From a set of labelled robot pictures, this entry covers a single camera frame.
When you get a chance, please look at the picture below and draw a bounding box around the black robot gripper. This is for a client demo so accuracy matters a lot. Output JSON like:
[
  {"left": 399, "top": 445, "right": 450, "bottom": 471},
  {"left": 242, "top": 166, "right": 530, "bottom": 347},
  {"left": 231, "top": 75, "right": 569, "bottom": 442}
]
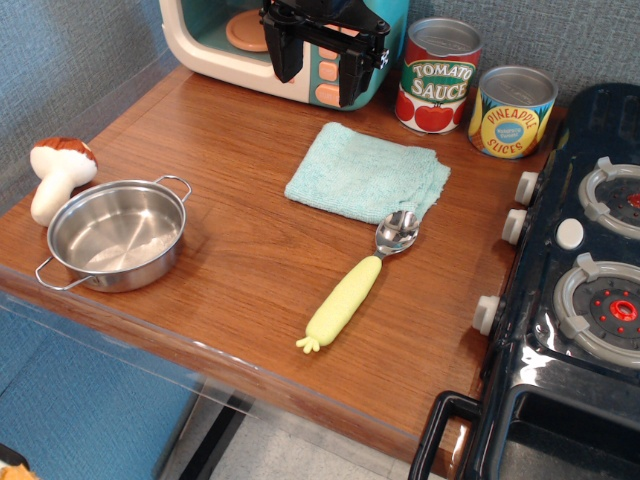
[{"left": 260, "top": 1, "right": 390, "bottom": 108}]

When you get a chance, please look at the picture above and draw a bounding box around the spoon with yellow handle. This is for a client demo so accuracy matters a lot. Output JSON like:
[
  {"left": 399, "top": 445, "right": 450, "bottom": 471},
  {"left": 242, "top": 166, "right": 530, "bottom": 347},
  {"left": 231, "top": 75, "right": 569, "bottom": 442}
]
[{"left": 295, "top": 210, "right": 420, "bottom": 354}]

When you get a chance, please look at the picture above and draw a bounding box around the toy microwave teal and cream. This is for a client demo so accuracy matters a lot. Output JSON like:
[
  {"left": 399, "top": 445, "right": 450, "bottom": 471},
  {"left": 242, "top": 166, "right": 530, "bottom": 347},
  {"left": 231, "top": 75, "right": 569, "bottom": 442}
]
[{"left": 158, "top": 0, "right": 410, "bottom": 112}]

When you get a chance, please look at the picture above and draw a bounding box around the light blue folded towel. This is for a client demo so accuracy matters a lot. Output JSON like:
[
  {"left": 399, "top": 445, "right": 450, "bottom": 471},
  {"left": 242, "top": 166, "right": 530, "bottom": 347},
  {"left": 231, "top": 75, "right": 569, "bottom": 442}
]
[{"left": 284, "top": 122, "right": 451, "bottom": 224}]

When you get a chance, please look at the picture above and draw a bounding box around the tomato sauce can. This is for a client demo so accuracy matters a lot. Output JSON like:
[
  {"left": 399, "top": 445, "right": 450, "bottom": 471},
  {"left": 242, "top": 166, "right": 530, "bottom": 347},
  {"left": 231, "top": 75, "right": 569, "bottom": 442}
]
[{"left": 395, "top": 17, "right": 483, "bottom": 134}]

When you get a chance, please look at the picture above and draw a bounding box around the pineapple slices can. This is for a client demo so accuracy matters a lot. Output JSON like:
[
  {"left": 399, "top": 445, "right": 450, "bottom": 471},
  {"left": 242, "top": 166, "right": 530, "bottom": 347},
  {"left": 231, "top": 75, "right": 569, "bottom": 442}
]
[{"left": 468, "top": 65, "right": 558, "bottom": 159}]

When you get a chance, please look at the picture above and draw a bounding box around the white stove knob top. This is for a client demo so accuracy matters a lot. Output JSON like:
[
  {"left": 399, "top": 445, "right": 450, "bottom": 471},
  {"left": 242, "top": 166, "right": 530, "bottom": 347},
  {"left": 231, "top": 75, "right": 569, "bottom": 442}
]
[{"left": 514, "top": 171, "right": 538, "bottom": 206}]

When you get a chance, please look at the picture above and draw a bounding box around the white stove knob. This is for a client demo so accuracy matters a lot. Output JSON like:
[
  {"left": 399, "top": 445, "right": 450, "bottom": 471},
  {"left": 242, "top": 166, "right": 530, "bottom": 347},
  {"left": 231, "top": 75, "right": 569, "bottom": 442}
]
[
  {"left": 514, "top": 171, "right": 538, "bottom": 206},
  {"left": 501, "top": 209, "right": 527, "bottom": 245},
  {"left": 472, "top": 296, "right": 501, "bottom": 336}
]

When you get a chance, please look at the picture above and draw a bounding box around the white stove knob middle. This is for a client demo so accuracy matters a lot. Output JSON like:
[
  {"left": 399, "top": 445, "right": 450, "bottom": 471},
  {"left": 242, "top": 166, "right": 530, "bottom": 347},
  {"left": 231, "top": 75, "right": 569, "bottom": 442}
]
[{"left": 501, "top": 209, "right": 527, "bottom": 245}]

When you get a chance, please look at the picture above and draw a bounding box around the stainless steel pot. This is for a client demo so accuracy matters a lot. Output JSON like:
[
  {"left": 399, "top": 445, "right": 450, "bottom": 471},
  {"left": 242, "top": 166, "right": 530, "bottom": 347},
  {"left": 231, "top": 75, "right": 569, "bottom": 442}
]
[{"left": 35, "top": 175, "right": 193, "bottom": 293}]

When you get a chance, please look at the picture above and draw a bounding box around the plush mushroom toy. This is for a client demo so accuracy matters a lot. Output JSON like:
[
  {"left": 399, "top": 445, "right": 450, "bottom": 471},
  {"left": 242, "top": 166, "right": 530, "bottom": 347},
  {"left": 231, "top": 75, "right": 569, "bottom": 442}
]
[{"left": 30, "top": 137, "right": 98, "bottom": 227}]

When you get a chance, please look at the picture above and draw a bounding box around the white stove knob bottom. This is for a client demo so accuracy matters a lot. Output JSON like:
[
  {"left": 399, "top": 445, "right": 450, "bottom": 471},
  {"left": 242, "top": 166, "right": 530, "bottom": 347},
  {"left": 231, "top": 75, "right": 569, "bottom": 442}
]
[{"left": 472, "top": 296, "right": 501, "bottom": 336}]

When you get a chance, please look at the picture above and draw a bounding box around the black toy stove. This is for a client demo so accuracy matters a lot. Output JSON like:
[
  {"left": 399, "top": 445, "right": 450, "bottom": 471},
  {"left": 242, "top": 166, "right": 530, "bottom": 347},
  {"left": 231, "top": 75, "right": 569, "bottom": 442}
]
[{"left": 410, "top": 83, "right": 639, "bottom": 479}]

